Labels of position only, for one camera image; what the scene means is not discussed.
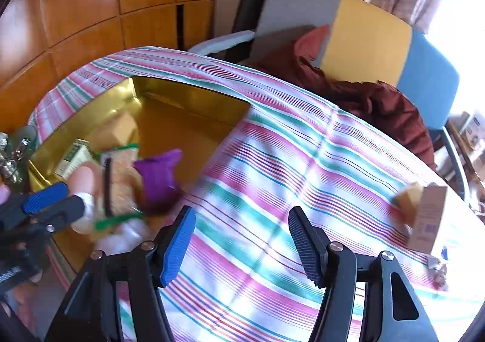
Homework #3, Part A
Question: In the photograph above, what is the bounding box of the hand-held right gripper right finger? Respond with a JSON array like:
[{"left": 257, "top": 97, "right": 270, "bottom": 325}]
[{"left": 288, "top": 207, "right": 440, "bottom": 342}]

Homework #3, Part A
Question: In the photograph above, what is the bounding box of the white medicine box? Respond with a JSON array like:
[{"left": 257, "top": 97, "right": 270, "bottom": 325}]
[{"left": 460, "top": 111, "right": 483, "bottom": 146}]

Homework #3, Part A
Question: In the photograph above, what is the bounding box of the small green label box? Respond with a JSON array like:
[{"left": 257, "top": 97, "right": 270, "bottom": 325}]
[{"left": 53, "top": 138, "right": 93, "bottom": 180}]

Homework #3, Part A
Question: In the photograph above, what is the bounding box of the grey yellow blue armchair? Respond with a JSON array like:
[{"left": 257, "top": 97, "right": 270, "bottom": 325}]
[{"left": 187, "top": 0, "right": 468, "bottom": 199}]

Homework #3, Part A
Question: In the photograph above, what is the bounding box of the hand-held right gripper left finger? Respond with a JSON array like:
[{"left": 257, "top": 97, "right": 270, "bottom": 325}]
[{"left": 43, "top": 205, "right": 197, "bottom": 342}]

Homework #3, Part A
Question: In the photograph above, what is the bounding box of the wooden side shelf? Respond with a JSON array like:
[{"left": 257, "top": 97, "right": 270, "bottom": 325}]
[{"left": 447, "top": 118, "right": 485, "bottom": 191}]

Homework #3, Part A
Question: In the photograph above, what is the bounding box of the gold metal tin box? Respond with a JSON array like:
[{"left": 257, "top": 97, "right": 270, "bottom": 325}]
[{"left": 28, "top": 76, "right": 251, "bottom": 278}]

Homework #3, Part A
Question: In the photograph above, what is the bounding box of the red-brown padded jacket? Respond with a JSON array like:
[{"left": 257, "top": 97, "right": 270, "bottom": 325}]
[{"left": 250, "top": 24, "right": 436, "bottom": 170}]

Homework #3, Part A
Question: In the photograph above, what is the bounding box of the window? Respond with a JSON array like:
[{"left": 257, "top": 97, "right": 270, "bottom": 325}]
[{"left": 424, "top": 0, "right": 485, "bottom": 115}]

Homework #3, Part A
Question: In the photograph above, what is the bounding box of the striped tablecloth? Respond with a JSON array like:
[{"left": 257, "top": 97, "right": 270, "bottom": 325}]
[{"left": 28, "top": 46, "right": 485, "bottom": 342}]

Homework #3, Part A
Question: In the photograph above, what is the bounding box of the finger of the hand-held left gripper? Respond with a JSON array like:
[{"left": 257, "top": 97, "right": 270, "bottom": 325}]
[
  {"left": 0, "top": 182, "right": 69, "bottom": 231},
  {"left": 0, "top": 195, "right": 86, "bottom": 248}
]

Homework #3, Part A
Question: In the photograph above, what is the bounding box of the cream carton box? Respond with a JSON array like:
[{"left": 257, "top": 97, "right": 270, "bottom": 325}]
[{"left": 407, "top": 182, "right": 448, "bottom": 254}]

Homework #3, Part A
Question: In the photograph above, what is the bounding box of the clear packet with green edges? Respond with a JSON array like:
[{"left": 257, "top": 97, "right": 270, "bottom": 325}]
[{"left": 93, "top": 142, "right": 146, "bottom": 231}]

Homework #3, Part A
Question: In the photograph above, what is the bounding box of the purple snack packet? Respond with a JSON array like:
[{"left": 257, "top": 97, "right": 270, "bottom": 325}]
[{"left": 133, "top": 149, "right": 183, "bottom": 212}]

